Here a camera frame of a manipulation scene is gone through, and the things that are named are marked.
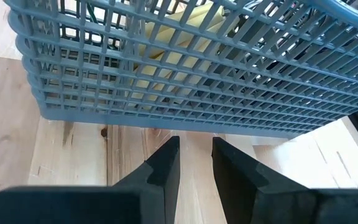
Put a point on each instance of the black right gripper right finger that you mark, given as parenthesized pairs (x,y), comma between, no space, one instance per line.
(291,207)

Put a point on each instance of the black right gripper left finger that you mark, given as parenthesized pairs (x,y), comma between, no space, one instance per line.
(73,205)

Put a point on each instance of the grey plastic cutlery basket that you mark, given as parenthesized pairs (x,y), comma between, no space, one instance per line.
(135,122)

